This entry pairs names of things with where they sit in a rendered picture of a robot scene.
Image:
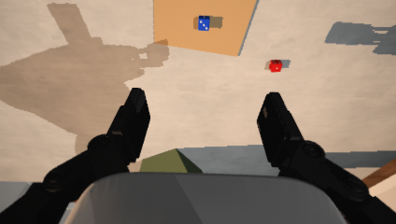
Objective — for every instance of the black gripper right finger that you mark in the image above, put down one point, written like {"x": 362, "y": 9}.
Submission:
{"x": 285, "y": 147}

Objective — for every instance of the tan flat mat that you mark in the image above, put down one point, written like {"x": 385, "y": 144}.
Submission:
{"x": 176, "y": 24}

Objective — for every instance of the red die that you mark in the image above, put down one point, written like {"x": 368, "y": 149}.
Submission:
{"x": 275, "y": 65}

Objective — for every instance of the dark blue die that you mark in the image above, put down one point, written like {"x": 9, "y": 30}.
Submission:
{"x": 203, "y": 23}

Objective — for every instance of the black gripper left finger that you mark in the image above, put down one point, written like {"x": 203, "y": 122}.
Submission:
{"x": 106, "y": 155}

